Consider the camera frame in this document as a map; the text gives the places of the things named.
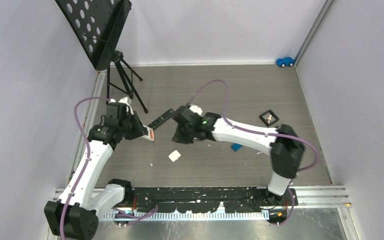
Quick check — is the purple cable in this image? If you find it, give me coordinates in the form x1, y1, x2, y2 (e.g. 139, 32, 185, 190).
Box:
188, 79, 319, 172
59, 96, 112, 240

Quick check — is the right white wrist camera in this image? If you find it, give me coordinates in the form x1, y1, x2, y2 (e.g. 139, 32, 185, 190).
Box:
188, 104, 203, 117

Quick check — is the black perforated music stand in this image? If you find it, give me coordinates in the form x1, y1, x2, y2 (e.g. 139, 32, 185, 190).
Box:
55, 0, 149, 113

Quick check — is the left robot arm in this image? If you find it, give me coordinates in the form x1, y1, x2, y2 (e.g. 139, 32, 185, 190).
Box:
44, 97, 155, 240

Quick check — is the blue toy car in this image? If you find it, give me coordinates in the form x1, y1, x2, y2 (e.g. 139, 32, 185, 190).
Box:
275, 57, 295, 68

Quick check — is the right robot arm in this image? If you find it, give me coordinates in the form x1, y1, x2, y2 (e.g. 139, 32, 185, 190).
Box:
172, 104, 305, 205

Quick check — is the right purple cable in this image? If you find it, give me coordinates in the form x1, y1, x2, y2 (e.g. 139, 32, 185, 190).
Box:
188, 79, 319, 172

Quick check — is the white battery cover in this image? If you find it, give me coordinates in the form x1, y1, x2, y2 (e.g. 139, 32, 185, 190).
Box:
168, 150, 181, 163

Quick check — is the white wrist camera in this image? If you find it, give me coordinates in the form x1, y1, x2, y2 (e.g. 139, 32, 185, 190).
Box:
188, 104, 203, 117
108, 96, 134, 115

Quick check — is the blue toy brick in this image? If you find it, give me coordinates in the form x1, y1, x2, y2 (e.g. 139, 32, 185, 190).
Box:
230, 143, 243, 152

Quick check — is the small black square frame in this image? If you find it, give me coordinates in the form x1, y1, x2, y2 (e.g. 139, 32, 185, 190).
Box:
258, 109, 279, 127

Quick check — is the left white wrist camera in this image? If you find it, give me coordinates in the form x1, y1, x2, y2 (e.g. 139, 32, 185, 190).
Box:
108, 96, 134, 115

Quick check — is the black remote control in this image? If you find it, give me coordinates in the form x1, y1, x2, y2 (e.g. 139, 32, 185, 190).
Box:
148, 108, 175, 130

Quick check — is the white red remote control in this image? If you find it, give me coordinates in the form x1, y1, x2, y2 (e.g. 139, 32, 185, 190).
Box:
139, 124, 155, 142

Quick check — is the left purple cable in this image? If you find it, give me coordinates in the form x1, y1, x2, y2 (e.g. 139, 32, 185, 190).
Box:
59, 96, 112, 240

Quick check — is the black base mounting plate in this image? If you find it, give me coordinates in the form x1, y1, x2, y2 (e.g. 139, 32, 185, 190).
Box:
115, 186, 298, 214

